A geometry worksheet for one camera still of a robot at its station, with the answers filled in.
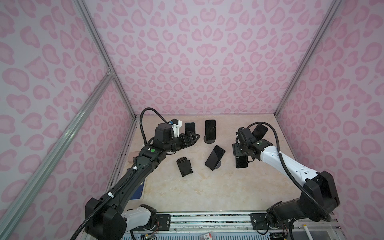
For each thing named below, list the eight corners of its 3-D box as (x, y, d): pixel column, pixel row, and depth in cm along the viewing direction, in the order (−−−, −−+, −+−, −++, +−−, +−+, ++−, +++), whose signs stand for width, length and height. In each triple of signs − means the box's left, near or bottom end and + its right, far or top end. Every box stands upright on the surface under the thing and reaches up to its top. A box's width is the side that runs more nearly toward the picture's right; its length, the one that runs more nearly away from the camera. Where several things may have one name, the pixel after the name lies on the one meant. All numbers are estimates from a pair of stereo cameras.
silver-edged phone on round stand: (205, 141, 106) (206, 127, 94) (204, 134, 110) (205, 119, 98) (214, 141, 106) (216, 127, 94) (213, 134, 110) (215, 119, 98)
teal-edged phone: (205, 166, 94) (205, 157, 86) (215, 153, 100) (216, 144, 92) (212, 171, 92) (213, 163, 84) (222, 158, 98) (224, 149, 89)
